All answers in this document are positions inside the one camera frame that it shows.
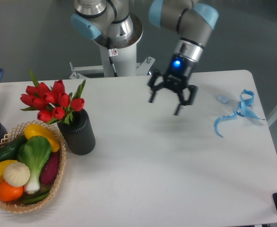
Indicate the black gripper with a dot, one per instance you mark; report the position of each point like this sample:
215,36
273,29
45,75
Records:
177,71

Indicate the red tulip bouquet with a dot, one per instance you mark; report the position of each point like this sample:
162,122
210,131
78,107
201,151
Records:
53,103

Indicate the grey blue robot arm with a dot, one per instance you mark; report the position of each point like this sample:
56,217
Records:
192,20

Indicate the dark grey ribbed vase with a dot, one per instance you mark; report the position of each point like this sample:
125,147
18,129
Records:
79,135

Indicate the small blue cap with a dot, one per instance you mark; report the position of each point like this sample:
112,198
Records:
222,99

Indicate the blue ribbon strip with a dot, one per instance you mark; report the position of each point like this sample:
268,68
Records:
244,109

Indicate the green bok choy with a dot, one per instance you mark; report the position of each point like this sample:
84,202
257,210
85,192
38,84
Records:
34,154

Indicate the purple sweet potato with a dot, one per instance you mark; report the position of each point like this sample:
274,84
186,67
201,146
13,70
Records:
50,170

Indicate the dark green cucumber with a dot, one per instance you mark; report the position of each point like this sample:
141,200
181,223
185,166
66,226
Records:
10,151

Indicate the green bean pods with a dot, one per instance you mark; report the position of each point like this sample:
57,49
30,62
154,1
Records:
36,197

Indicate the white steamed bun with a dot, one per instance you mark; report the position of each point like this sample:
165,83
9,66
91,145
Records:
16,174

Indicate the orange fruit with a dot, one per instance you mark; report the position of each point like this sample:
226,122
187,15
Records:
10,193

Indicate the woven bamboo basket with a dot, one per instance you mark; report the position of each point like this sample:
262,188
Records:
16,206

